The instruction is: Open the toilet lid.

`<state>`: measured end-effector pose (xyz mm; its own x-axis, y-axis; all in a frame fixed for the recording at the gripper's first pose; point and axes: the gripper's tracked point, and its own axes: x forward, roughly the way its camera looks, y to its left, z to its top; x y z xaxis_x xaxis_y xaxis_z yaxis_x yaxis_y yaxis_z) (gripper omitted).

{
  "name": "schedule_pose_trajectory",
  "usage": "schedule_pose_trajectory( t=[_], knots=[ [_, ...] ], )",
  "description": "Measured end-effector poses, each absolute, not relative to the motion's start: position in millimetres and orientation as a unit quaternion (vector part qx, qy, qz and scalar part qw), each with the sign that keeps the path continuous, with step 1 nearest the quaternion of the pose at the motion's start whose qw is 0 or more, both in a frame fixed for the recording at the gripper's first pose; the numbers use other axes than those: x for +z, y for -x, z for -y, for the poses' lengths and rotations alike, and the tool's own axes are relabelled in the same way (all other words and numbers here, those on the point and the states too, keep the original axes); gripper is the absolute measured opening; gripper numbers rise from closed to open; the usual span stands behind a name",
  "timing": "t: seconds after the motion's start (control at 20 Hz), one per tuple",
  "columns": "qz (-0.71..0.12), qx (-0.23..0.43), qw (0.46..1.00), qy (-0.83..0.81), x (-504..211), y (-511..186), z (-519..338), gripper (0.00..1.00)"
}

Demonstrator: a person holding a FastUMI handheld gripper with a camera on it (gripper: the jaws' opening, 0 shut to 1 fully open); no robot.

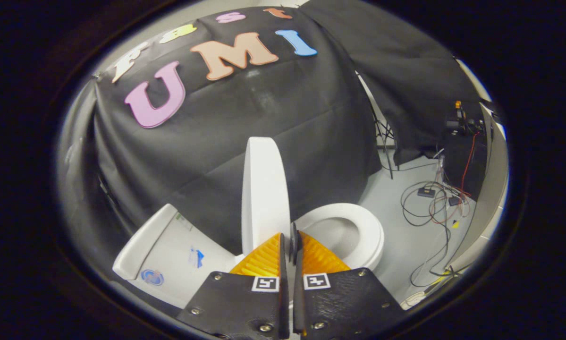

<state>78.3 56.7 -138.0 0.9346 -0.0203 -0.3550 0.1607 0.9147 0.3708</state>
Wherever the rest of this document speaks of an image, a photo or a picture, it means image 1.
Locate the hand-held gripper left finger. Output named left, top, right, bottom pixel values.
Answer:
left=177, top=232, right=290, bottom=340

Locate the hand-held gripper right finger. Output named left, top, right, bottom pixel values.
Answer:
left=290, top=223, right=406, bottom=339

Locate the white toilet lid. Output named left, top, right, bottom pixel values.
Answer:
left=241, top=137, right=291, bottom=255

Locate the black tripod stand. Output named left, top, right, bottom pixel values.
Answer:
left=356, top=71, right=397, bottom=180

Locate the black backdrop cloth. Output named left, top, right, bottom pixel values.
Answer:
left=302, top=0, right=482, bottom=166
left=94, top=5, right=382, bottom=255
left=56, top=80, right=137, bottom=284

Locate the black equipment box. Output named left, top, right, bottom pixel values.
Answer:
left=441, top=101, right=490, bottom=200

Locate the tangle of cables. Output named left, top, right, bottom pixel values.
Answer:
left=400, top=147, right=474, bottom=289

